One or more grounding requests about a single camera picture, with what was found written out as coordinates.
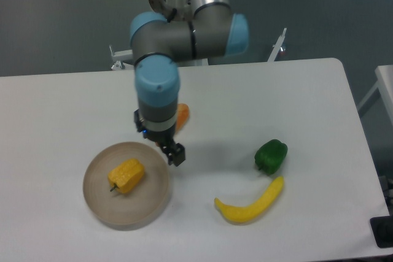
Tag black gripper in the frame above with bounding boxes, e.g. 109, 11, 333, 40
134, 109, 185, 166

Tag yellow toy bell pepper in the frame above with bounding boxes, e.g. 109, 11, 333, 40
107, 158, 145, 194

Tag green toy bell pepper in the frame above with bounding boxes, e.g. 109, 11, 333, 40
254, 139, 288, 175

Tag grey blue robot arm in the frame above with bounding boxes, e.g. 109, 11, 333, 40
130, 0, 249, 166

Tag beige round plate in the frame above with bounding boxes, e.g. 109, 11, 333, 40
83, 142, 170, 230

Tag orange toy bread triangle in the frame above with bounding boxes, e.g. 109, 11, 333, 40
176, 103, 190, 133

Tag yellow toy banana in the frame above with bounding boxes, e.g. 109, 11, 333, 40
214, 176, 285, 223

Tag black device at edge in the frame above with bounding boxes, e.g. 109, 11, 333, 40
370, 215, 392, 249

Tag white side table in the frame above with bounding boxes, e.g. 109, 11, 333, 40
357, 65, 392, 120

